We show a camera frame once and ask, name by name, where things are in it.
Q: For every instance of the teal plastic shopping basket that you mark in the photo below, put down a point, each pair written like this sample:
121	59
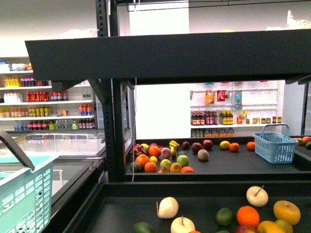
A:
26	196

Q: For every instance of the sauce shelf unit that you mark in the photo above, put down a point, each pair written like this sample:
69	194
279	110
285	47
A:
238	108

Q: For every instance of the far yellow lemon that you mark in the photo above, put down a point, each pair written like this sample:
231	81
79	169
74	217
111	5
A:
224	145

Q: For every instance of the drinks shelf unit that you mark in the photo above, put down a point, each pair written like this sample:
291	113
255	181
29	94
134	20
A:
27	103

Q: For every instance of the yellow star fruit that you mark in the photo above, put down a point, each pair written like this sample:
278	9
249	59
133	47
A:
173	147

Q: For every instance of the far big orange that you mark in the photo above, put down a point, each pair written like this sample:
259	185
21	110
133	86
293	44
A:
154	151

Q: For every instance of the dragon fruit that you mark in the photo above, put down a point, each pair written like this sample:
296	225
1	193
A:
137	150

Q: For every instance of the far dark red apple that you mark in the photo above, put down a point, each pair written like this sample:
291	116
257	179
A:
196	147

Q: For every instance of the far green apple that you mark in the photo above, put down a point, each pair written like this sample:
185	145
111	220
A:
183	160

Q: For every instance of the far peach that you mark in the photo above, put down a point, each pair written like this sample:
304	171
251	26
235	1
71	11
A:
203	155

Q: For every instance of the far black display tray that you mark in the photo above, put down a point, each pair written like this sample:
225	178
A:
224	165

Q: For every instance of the black display tray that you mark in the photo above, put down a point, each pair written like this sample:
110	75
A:
118	206
224	165

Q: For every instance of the far orange mandarin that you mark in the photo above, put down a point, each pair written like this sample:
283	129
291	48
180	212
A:
234	147

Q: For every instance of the glass top freezer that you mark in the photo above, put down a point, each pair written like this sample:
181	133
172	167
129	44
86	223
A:
79	165

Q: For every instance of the white pear left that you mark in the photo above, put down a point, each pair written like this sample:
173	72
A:
167	208

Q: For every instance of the near black display tray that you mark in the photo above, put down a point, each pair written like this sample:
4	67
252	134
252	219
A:
118	206

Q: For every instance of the far orange by basket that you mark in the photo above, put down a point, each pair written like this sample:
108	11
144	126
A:
251	146

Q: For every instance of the white pear front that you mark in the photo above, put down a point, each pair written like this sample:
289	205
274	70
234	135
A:
182	225

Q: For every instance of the dark green avocado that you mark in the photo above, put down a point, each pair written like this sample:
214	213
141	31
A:
143	227

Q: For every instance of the green lime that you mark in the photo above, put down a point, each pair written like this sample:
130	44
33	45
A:
224	217

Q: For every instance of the blue plastic basket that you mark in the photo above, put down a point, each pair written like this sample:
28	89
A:
275	148

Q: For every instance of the white pear with stem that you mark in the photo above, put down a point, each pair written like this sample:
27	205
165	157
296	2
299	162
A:
257	196

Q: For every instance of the orange mandarin near tray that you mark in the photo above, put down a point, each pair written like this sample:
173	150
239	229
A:
248	215

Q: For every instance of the orange-yellow persimmon front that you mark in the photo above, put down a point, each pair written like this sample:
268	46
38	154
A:
269	227

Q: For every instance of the yellow-orange persimmon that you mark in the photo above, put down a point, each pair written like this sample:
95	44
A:
287	211

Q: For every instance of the small green-yellow pear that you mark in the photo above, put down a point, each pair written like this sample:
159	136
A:
284	225

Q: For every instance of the black shelf upright post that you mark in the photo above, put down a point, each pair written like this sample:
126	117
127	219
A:
117	99

